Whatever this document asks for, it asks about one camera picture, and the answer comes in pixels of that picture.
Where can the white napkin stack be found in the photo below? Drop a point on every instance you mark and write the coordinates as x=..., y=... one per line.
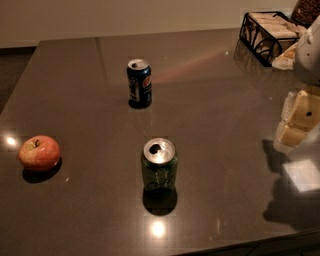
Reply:
x=278, y=30

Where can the jar of brown snacks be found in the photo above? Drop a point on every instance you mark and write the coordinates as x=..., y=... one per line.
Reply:
x=306, y=11

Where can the red apple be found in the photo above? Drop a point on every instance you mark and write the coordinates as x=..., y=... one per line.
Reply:
x=39, y=153

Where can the blue Pepsi can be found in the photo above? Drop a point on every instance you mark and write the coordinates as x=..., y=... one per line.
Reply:
x=140, y=85

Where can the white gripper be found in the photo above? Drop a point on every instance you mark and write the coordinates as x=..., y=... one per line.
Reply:
x=308, y=56

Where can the green soda can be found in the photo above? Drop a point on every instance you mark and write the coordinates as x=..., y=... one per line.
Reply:
x=159, y=161

